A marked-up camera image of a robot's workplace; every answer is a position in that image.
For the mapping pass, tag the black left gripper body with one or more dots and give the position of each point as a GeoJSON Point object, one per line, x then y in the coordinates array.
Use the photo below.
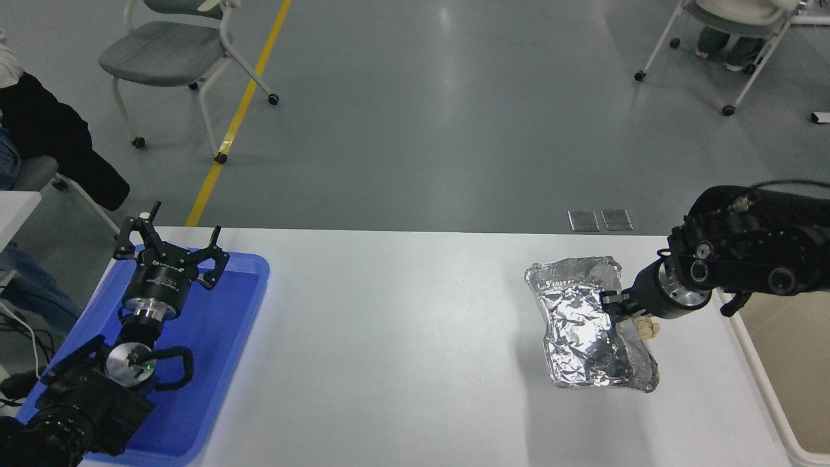
{"type": "Point", "coordinates": [159, 281]}

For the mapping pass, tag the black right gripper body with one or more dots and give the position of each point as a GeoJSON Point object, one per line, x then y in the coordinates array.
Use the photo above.
{"type": "Point", "coordinates": [655, 295]}

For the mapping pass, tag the silver foil plate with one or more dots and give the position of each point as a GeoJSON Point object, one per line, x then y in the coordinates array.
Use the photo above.
{"type": "Point", "coordinates": [577, 324]}

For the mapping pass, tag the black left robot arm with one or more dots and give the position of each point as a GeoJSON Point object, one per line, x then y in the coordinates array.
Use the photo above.
{"type": "Point", "coordinates": [84, 402]}

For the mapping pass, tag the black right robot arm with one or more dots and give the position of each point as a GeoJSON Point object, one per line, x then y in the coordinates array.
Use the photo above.
{"type": "Point", "coordinates": [758, 246]}

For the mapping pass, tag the metal floor plate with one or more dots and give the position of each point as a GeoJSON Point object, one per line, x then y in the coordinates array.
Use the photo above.
{"type": "Point", "coordinates": [616, 220]}
{"type": "Point", "coordinates": [583, 220]}

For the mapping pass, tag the crumpled tan paper ball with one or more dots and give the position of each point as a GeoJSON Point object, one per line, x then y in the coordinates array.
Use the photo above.
{"type": "Point", "coordinates": [650, 327]}

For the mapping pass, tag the blue plastic tray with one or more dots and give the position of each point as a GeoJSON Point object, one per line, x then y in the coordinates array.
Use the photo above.
{"type": "Point", "coordinates": [214, 363]}

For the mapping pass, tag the grey seat wheeled chair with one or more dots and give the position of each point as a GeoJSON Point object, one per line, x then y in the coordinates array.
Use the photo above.
{"type": "Point", "coordinates": [35, 172]}

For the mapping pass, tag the white side table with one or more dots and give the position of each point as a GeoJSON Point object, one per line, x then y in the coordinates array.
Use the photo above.
{"type": "Point", "coordinates": [13, 211]}

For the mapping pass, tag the large pale plastic bin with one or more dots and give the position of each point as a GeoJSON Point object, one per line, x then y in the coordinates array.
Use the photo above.
{"type": "Point", "coordinates": [797, 363]}

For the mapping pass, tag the white furniture foot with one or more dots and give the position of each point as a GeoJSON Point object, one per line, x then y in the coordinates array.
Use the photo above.
{"type": "Point", "coordinates": [822, 117]}

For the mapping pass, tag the white frame wheeled chair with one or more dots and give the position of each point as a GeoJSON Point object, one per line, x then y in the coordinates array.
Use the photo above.
{"type": "Point", "coordinates": [752, 71]}

